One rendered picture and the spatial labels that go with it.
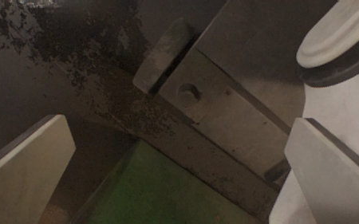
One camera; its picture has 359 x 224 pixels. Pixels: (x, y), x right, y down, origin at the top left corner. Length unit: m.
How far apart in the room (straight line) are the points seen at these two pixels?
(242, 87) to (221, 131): 0.11
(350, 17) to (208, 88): 0.24
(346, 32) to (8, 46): 0.91
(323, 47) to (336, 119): 0.10
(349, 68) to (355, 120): 0.07
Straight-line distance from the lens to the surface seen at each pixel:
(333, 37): 0.33
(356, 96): 0.30
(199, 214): 0.71
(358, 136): 0.26
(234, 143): 0.50
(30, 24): 0.83
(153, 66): 0.43
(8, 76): 0.96
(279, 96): 0.49
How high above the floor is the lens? 0.61
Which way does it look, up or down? 64 degrees down
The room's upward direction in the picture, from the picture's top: 162 degrees counter-clockwise
